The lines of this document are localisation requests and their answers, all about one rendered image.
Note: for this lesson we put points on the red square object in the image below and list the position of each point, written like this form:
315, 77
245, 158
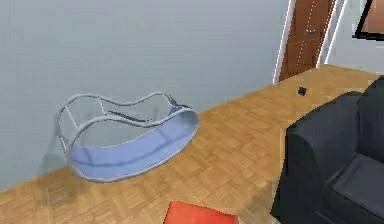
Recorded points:
198, 213

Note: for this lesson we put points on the black sofa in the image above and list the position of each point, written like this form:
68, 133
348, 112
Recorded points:
333, 160

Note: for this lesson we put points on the small black object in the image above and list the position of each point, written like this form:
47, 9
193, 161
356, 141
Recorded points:
302, 90

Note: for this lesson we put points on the brown wooden room door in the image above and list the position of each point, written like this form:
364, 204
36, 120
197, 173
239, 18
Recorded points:
305, 36

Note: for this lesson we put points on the black framed picture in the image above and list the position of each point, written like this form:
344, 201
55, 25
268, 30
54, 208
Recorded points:
375, 16

